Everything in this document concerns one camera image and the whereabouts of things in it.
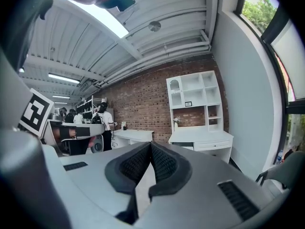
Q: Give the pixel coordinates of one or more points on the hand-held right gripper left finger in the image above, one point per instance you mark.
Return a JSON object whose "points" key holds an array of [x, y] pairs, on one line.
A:
{"points": [[124, 175]]}

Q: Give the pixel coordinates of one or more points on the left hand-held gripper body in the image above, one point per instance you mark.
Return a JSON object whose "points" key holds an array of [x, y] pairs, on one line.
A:
{"points": [[35, 111]]}

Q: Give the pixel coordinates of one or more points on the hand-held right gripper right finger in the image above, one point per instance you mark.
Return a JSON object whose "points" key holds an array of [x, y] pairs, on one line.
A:
{"points": [[174, 175]]}

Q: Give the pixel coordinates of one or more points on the person's left hand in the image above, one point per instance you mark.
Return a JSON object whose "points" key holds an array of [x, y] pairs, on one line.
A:
{"points": [[91, 142]]}

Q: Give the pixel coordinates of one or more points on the ceiling tube light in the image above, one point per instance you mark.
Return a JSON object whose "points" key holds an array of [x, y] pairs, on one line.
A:
{"points": [[61, 96], [64, 78]]}

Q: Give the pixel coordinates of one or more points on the plain white desk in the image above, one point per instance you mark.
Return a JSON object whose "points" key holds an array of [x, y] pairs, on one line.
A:
{"points": [[133, 136]]}

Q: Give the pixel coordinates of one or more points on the white vase with flowers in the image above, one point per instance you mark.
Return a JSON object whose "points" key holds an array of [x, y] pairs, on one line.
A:
{"points": [[176, 123]]}

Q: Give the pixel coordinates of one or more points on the white storage rack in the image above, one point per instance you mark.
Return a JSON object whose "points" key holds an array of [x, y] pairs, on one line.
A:
{"points": [[89, 106]]}

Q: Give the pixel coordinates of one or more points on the white hutch desk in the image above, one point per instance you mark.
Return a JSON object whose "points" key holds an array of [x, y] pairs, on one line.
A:
{"points": [[197, 118]]}

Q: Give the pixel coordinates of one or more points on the person's black clothing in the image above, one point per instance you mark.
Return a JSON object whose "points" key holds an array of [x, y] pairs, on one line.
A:
{"points": [[21, 32]]}

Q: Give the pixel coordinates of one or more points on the clear water bottle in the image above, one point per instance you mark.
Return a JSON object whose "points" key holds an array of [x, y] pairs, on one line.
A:
{"points": [[280, 157]]}

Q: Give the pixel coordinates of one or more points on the white ceiling light panel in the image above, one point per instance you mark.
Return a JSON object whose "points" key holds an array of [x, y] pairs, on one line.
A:
{"points": [[102, 18]]}

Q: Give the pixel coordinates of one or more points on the white and grey chair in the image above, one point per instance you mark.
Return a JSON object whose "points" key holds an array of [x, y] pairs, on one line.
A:
{"points": [[289, 168]]}

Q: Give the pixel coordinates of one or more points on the round ceiling disc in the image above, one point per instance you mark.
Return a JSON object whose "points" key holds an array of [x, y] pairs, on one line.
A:
{"points": [[154, 26]]}

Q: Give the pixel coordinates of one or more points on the black-framed window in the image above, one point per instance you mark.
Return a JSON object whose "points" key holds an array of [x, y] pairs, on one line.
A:
{"points": [[281, 56]]}

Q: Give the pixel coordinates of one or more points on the small black picture frame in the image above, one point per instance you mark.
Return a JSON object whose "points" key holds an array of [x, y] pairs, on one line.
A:
{"points": [[188, 103]]}

